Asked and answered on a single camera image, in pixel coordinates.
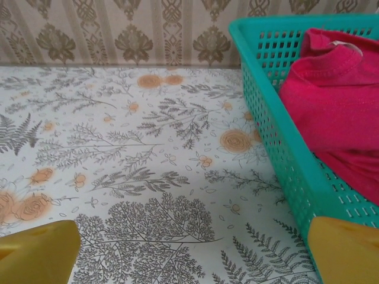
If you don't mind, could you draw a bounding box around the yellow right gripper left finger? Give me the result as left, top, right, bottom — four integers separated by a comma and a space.
0, 220, 82, 284

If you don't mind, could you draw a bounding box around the floral table cover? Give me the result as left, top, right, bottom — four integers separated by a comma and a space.
0, 65, 324, 284

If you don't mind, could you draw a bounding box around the red t-shirt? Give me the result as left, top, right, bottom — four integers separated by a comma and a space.
278, 27, 379, 207

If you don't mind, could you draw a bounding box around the teal plastic basket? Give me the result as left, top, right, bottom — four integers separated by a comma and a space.
227, 14, 379, 256

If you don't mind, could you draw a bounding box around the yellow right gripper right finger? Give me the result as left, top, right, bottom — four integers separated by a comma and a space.
307, 215, 379, 284

